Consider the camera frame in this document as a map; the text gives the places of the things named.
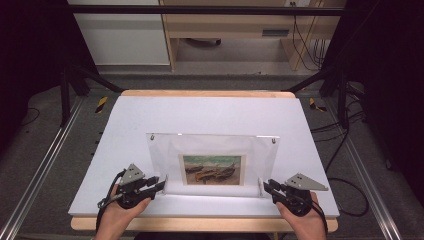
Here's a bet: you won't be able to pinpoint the white board table cover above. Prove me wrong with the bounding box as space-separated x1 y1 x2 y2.
67 95 341 219

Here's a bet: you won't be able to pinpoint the thin black floor cable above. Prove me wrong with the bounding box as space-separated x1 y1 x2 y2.
20 106 41 127

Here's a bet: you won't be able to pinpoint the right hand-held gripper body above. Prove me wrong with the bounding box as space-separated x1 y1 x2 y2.
279 172 330 218

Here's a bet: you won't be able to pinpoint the wooden table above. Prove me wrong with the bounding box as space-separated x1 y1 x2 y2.
70 89 339 233

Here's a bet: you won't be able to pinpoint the yellow-handled tool left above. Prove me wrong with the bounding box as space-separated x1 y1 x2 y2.
94 95 110 115

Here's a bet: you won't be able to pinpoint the black horizontal metal bar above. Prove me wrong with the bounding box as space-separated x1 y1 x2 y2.
65 4 346 17

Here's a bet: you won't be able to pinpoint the black cables under desk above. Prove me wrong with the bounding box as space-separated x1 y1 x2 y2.
289 1 332 72

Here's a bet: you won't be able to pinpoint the person's left hand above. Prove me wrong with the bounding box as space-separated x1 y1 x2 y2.
94 184 153 240

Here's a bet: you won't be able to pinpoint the aluminium floor rail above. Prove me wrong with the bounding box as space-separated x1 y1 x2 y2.
323 97 404 240
0 95 85 240

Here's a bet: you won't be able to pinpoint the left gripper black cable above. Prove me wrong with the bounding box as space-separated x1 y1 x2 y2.
95 169 127 232

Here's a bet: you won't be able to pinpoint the black curtain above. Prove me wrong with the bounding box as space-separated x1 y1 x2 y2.
320 0 424 204
0 0 100 158

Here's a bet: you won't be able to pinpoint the light wooden desk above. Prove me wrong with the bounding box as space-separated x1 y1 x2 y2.
158 0 348 73

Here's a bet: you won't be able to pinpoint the yellow-handled tool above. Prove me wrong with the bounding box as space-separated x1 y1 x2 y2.
307 96 328 114
94 95 110 115

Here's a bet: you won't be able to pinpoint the black metal stand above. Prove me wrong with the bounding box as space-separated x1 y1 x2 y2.
59 63 125 128
282 64 352 130

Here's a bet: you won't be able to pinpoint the black floor cable loop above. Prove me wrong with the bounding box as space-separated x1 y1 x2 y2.
310 98 370 218

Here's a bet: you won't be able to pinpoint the yellow-handled tool right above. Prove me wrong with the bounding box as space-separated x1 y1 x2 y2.
307 96 328 114

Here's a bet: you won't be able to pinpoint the painting print of boats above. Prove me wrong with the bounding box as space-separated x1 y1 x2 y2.
178 153 247 187

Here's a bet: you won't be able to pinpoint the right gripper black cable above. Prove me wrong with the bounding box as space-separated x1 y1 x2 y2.
309 199 330 235

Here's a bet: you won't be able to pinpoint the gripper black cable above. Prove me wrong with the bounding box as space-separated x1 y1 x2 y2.
95 169 127 232
309 199 330 235

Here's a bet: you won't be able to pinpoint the person's right hand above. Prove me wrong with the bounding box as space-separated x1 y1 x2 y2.
275 191 328 240

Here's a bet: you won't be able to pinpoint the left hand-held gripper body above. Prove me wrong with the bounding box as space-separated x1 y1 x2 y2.
114 162 152 211

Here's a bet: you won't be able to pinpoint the white cabinet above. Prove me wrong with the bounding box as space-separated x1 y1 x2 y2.
66 0 171 67

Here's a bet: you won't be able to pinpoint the clear acrylic photo frame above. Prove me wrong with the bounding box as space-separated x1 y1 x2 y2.
145 132 281 199

